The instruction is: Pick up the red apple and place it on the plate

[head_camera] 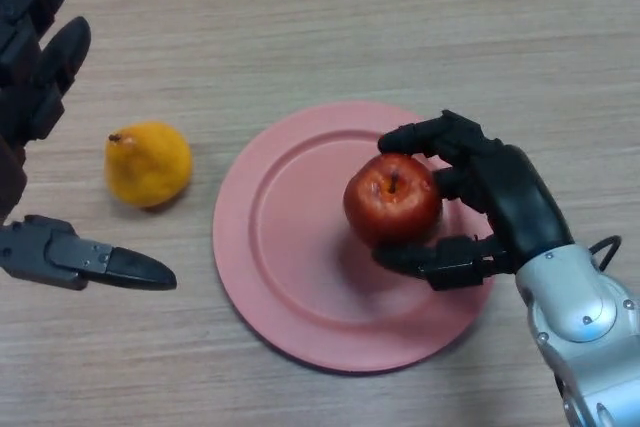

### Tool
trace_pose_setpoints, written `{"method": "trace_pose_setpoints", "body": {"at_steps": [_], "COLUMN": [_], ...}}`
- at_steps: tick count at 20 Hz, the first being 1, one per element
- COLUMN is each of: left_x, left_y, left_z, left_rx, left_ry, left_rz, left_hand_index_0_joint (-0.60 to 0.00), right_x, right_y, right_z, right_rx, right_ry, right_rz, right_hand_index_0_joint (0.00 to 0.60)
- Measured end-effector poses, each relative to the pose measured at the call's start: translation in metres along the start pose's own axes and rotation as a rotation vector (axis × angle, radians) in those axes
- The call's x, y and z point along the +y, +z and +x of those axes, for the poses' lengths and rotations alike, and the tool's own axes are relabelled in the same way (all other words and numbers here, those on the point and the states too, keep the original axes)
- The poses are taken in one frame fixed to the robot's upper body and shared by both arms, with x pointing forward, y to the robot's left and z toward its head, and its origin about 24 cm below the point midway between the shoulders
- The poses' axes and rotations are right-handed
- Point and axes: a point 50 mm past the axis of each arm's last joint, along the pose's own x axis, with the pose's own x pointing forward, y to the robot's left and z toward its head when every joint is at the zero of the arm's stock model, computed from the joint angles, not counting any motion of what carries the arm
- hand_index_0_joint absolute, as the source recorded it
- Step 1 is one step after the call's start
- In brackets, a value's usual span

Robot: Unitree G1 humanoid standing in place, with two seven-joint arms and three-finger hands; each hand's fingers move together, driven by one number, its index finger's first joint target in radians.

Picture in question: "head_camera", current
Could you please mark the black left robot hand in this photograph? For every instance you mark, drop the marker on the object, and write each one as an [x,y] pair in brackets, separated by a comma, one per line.
[30,97]

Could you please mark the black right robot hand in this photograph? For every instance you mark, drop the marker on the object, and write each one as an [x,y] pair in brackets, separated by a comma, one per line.
[520,197]

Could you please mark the red apple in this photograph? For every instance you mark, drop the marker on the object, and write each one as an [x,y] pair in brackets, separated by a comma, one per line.
[392,202]

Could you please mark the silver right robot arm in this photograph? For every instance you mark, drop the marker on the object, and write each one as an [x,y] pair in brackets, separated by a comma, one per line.
[585,322]

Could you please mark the pink round plate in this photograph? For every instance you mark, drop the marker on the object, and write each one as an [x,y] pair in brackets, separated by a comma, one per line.
[295,247]

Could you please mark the yellow pear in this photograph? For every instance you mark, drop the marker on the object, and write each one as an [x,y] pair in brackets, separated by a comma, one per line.
[147,167]

